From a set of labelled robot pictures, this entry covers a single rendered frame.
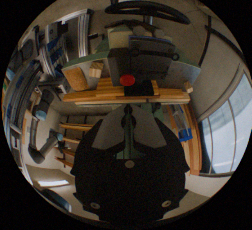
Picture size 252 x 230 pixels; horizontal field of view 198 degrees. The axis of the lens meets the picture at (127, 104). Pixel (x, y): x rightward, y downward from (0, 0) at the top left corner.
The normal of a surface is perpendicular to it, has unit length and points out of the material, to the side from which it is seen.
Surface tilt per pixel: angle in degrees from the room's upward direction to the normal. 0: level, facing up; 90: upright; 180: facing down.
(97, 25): 0
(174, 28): 0
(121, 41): 0
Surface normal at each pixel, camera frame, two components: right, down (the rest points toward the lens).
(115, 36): 0.03, 0.86
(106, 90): -0.02, -0.50
